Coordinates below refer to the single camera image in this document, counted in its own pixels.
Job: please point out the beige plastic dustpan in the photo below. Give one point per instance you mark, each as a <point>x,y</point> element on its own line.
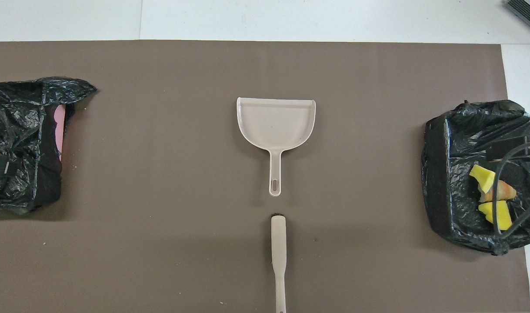
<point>275,126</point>

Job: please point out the small yellow sponge piece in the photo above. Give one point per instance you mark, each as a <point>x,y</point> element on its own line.
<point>482,178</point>

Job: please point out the large yellow sponge piece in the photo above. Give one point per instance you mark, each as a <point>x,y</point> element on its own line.
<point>491,211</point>

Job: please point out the orange striped sponge piece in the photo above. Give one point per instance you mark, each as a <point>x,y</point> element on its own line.
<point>506,191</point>

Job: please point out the open bin with black bag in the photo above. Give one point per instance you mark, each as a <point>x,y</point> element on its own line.
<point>447,174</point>

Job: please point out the pink bin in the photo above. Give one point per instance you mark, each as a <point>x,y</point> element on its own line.
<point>59,128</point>

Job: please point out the crumpled black trash bag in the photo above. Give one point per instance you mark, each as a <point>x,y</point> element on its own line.
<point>12,113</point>

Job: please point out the brown table mat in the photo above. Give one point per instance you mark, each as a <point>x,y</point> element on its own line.
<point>160,174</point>

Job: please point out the dark ribbed panel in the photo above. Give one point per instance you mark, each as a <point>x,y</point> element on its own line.
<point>528,13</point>

